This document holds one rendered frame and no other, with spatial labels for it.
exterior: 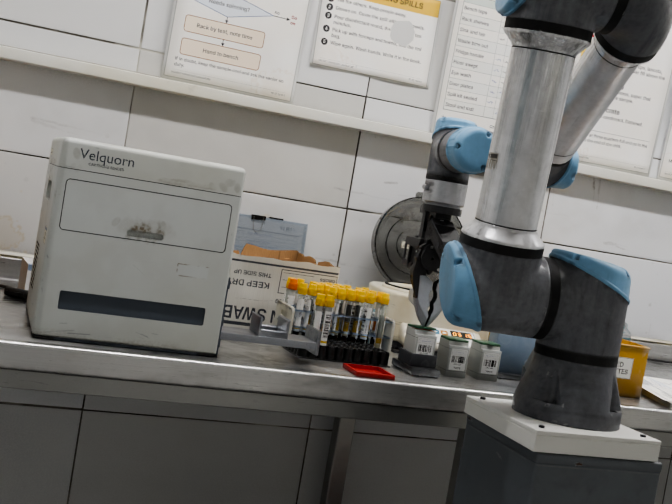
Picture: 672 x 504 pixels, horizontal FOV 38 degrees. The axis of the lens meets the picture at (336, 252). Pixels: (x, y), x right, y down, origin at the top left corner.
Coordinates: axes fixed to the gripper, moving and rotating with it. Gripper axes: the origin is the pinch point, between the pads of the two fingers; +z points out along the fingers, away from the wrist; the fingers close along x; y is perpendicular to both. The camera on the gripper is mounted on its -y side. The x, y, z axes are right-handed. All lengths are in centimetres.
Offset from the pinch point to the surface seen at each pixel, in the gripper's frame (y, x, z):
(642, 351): -1.6, -44.8, 0.4
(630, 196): 58, -79, -32
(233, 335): -4.9, 35.4, 5.9
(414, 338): -0.4, 2.0, 3.5
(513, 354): 4.9, -21.2, 4.9
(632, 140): 57, -76, -46
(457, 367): 0.0, -7.5, 7.7
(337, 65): 58, 5, -48
